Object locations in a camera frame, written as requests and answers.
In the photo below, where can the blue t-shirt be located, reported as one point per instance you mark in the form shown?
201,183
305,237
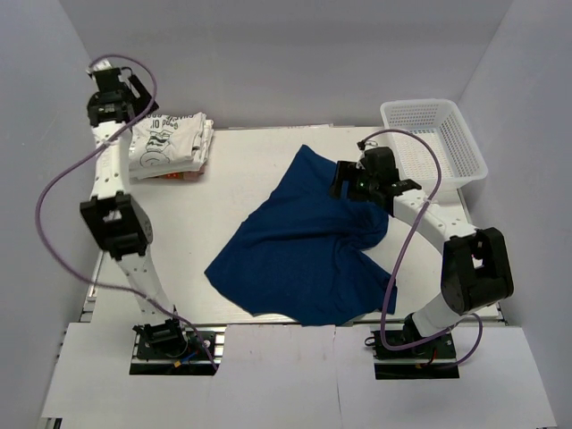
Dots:
302,253

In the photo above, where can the stack of folded shirts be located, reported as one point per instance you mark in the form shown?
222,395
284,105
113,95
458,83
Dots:
196,152

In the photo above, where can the white plastic basket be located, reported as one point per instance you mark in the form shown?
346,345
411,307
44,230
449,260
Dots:
449,143

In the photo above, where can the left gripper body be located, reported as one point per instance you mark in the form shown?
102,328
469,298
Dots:
139,92

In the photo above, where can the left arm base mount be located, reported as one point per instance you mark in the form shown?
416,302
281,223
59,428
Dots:
171,349

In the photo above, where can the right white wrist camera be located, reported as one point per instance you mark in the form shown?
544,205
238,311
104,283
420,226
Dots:
362,145

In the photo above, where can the white printed t-shirt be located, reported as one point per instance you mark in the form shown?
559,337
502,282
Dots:
165,138

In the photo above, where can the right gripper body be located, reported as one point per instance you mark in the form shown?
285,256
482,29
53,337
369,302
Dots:
341,180

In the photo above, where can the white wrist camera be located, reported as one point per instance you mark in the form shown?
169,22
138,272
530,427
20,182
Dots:
99,66
362,145

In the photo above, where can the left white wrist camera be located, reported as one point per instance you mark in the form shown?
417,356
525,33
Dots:
99,66

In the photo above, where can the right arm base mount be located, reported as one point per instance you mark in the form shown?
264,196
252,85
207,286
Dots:
434,360

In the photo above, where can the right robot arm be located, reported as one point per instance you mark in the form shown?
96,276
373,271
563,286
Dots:
475,262

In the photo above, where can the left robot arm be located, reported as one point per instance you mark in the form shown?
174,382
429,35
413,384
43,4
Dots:
117,222

